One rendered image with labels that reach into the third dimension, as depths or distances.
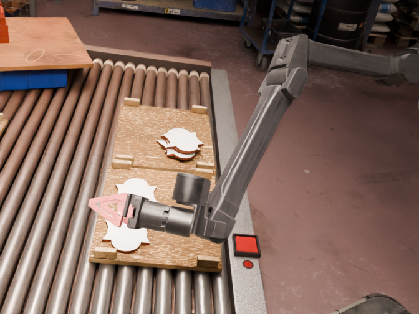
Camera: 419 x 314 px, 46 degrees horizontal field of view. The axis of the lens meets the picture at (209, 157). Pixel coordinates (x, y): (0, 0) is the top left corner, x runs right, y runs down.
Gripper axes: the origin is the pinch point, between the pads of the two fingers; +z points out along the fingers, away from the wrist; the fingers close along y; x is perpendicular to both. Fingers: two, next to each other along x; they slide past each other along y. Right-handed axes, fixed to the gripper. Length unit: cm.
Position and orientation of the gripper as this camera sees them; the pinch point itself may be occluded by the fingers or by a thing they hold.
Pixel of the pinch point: (98, 204)
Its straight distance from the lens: 103.1
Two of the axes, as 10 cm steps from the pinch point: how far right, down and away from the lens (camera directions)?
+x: -2.1, 9.7, -1.2
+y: -0.1, -1.2, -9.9
